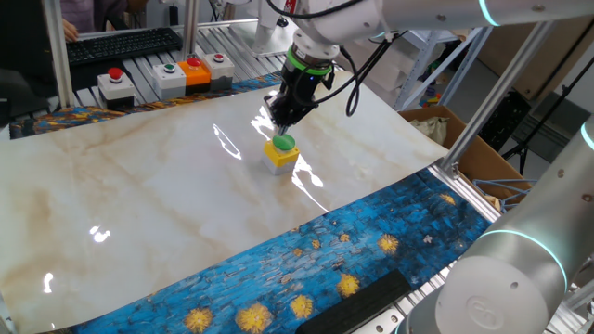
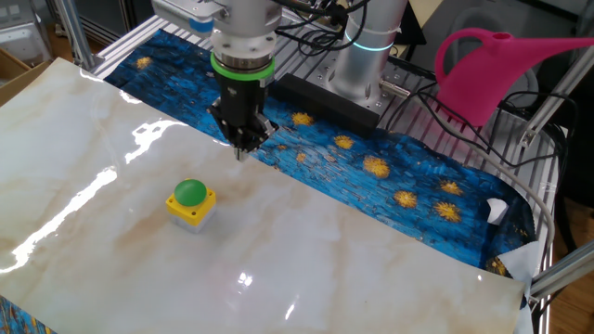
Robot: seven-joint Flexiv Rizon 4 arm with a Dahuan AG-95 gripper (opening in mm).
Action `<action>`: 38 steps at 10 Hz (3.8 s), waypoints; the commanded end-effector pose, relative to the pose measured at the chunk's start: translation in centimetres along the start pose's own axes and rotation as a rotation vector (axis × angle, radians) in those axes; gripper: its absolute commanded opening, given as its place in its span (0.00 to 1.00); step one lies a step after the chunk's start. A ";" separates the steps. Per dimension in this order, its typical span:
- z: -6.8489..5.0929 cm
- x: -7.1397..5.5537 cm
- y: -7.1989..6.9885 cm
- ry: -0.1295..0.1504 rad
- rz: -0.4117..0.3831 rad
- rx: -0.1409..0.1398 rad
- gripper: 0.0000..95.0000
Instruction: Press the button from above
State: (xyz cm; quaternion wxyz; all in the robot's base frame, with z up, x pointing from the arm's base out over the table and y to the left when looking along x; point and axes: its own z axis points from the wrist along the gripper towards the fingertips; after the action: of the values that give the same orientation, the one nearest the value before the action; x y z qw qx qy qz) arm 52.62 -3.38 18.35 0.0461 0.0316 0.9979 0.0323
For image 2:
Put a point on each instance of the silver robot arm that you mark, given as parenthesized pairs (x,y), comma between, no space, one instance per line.
(246,28)

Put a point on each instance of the silver robot mounting plate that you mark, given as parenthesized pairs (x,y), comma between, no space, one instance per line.
(394,79)

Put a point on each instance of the glossy marble pattern sheet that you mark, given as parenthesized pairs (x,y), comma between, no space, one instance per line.
(325,260)

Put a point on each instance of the yellow box green mushroom button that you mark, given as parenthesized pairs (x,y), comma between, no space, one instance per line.
(190,192)

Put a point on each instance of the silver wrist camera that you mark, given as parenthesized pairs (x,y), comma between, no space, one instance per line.
(185,11)

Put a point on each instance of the open cardboard box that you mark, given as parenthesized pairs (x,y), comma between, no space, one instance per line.
(18,76)

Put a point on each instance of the pink watering can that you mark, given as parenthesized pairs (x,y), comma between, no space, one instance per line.
(482,79)

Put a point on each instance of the blue starry painting cloth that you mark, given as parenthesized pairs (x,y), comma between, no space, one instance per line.
(371,185)

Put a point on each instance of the translucent plastic storage bin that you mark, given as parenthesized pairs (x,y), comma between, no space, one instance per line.
(23,32)

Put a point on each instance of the aluminium frame post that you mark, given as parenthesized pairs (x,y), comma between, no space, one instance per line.
(566,271)
(552,99)
(74,32)

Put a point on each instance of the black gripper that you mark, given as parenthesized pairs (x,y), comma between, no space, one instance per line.
(243,102)

